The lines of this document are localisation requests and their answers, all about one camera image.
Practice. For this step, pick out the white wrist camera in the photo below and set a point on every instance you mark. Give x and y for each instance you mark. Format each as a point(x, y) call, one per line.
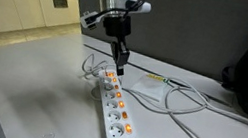
point(89, 19)

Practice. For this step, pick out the grey partition panel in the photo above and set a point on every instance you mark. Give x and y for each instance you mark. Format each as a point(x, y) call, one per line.
point(188, 29)

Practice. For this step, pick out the white power strip orange switches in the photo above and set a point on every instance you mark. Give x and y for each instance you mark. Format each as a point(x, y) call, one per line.
point(115, 115)

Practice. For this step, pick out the small wall sign plaque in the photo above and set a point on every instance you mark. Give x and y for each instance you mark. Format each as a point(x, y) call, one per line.
point(60, 2)

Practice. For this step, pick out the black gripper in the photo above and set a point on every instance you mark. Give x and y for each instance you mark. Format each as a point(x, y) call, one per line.
point(117, 26)

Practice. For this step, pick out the clear plastic bag yellow label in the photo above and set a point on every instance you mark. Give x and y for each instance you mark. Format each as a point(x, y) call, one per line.
point(149, 87)

